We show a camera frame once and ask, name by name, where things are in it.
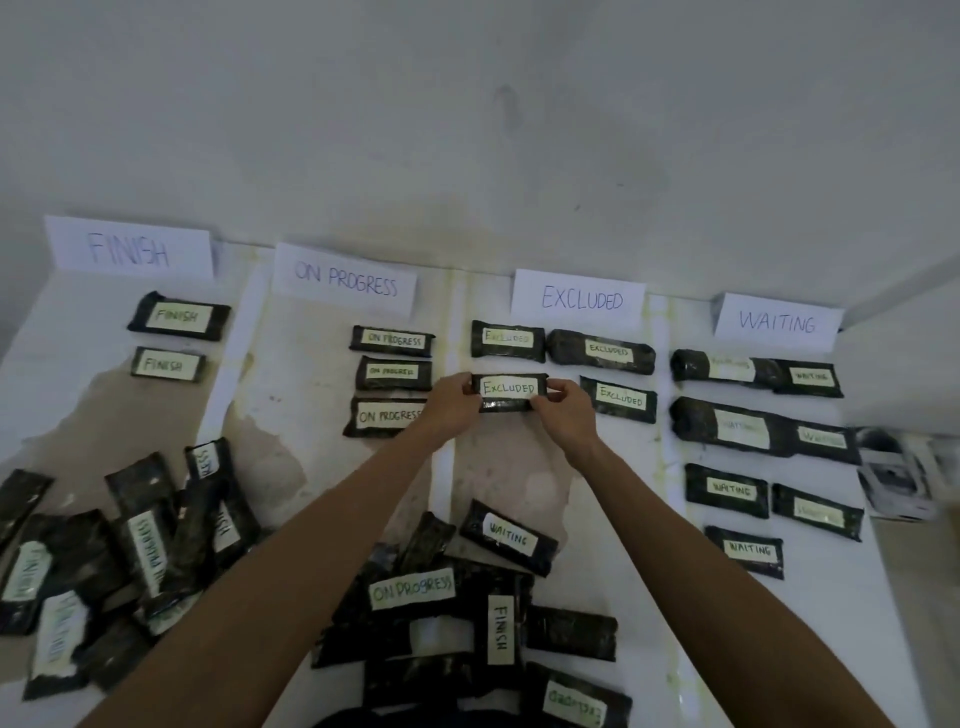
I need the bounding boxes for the person's right hand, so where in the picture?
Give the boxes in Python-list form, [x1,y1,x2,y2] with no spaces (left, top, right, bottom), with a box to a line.
[528,378,602,465]

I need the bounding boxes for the person's left hand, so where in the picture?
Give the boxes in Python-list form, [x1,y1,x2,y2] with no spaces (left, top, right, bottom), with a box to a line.
[416,372,486,450]

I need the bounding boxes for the black foil packet white label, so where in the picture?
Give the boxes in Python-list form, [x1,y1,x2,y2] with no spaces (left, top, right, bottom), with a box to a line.
[471,320,547,363]
[127,291,232,342]
[131,346,207,384]
[343,395,429,440]
[472,373,550,414]
[579,375,659,425]
[546,328,657,376]
[355,355,435,392]
[349,324,436,357]

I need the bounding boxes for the person's left forearm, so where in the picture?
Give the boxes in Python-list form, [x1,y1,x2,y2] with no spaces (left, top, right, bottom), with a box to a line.
[75,420,459,728]

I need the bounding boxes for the person's right forearm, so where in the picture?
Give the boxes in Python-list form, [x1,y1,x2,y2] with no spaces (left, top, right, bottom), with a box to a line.
[558,438,897,728]

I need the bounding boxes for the white paper divider strip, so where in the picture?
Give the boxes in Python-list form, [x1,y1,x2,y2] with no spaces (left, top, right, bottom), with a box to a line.
[196,258,273,451]
[429,270,472,526]

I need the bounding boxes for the white paper sign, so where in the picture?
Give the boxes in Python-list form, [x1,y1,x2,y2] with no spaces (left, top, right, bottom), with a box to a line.
[43,215,216,281]
[271,241,418,318]
[712,292,846,353]
[511,268,648,332]

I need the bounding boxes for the rows of black packets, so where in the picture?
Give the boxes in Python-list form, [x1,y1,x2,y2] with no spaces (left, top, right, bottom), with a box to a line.
[669,348,865,582]

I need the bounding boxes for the pile of black packets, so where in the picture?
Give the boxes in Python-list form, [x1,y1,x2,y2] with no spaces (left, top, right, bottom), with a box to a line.
[0,437,264,702]
[311,498,635,728]

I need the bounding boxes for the white and black cardboard box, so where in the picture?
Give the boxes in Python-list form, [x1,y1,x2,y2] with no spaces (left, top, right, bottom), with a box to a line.
[857,427,940,523]

